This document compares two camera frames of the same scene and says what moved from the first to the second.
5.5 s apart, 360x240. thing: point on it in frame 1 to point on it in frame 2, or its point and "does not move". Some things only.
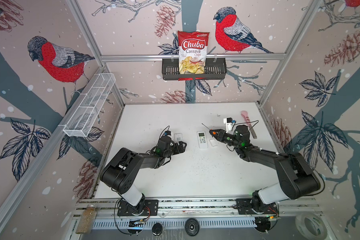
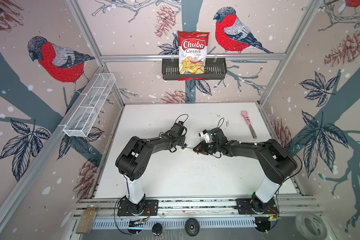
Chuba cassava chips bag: x=192 y=48 does not move
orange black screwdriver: x=213 y=132 to x=185 y=146
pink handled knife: x=244 y=113 does not move
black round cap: x=157 y=229 does not move
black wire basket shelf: x=215 y=70 does not move
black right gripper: x=220 y=136 to x=201 y=150
